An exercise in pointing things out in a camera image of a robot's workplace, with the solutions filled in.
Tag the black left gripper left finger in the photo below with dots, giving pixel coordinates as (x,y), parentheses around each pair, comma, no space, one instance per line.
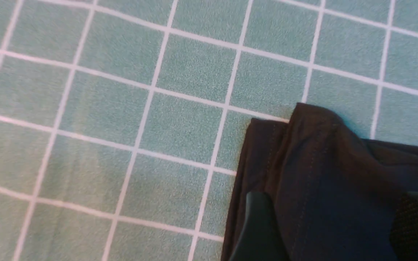
(260,238)

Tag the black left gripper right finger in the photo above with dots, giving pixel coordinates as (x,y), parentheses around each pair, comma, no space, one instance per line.
(404,230)

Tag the dark gray long-sleeve top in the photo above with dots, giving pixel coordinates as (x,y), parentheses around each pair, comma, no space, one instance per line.
(335,195)

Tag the green checkered tablecloth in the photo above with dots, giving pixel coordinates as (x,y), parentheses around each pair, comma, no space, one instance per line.
(121,121)

